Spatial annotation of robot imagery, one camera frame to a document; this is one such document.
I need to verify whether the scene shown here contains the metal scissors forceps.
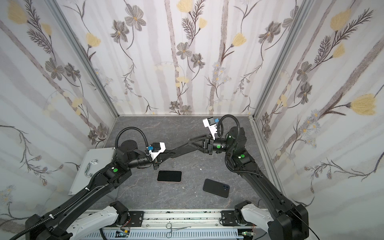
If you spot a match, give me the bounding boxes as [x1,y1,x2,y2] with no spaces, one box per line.
[166,223,190,239]

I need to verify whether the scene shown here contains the black phone face down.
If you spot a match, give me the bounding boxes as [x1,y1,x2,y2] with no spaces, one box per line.
[203,179,230,198]

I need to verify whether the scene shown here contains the phone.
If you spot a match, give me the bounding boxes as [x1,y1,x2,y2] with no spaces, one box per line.
[157,171,183,183]

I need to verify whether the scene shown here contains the silver metal case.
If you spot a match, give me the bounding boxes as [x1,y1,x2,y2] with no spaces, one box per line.
[69,148,115,196]

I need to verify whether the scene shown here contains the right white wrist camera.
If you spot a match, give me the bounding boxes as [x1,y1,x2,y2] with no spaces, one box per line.
[203,117,219,140]

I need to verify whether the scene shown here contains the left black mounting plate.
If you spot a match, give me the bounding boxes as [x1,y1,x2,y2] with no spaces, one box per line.
[117,211,145,228]

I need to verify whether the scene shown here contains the black mounting plate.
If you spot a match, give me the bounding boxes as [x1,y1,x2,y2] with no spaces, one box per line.
[117,211,145,228]
[220,210,241,227]

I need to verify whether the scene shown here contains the white slotted cable duct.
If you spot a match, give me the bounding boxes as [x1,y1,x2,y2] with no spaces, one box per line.
[71,229,250,240]

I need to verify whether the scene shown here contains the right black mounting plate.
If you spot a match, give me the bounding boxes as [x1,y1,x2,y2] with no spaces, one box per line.
[220,210,241,227]

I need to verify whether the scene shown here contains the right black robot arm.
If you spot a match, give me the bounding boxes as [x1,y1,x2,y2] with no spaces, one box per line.
[188,115,310,240]

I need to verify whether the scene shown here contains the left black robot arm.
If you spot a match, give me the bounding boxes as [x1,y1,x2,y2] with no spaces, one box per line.
[12,127,198,240]

